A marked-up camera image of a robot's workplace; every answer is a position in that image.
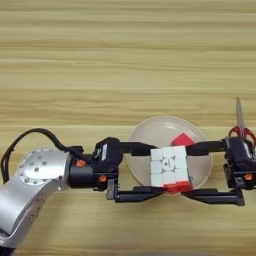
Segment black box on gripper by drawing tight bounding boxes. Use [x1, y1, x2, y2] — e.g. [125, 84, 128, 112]
[225, 136, 256, 168]
[93, 136, 122, 167]

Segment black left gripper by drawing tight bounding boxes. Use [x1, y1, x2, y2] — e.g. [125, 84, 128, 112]
[68, 141, 168, 204]

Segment red cube block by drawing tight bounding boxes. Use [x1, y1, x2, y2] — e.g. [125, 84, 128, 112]
[170, 132, 196, 148]

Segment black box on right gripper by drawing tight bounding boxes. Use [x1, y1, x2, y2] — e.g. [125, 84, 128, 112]
[225, 136, 256, 168]

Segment round beige plate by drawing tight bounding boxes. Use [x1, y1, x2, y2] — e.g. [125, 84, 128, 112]
[127, 115, 214, 191]

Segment red handled scissors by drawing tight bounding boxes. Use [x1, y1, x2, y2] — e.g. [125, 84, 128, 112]
[228, 97, 256, 143]

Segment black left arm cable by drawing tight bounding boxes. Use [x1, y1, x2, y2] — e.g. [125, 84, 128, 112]
[0, 128, 84, 176]

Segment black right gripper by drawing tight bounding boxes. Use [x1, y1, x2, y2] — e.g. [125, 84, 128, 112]
[181, 139, 256, 207]

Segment multicolour puzzle cube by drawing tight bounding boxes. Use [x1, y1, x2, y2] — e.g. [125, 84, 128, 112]
[149, 145, 194, 194]

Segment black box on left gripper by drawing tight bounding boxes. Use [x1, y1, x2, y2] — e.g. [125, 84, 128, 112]
[93, 136, 122, 167]

